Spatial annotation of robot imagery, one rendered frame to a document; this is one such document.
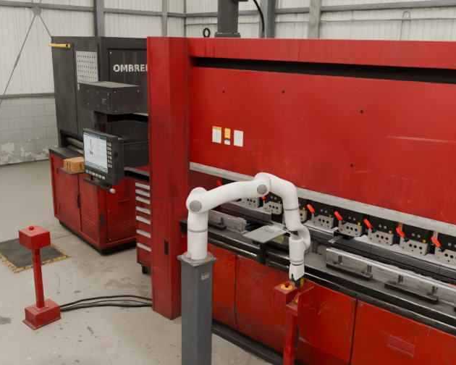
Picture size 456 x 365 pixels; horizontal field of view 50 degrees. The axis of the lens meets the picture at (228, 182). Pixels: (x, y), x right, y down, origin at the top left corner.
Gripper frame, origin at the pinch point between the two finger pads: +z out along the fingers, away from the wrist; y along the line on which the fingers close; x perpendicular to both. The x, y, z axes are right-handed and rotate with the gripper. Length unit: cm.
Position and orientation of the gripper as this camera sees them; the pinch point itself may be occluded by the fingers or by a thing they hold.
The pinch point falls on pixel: (297, 284)
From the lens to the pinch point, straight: 310.4
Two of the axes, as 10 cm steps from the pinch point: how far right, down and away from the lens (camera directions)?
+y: -6.7, 2.9, -6.9
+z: 0.7, 9.4, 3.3
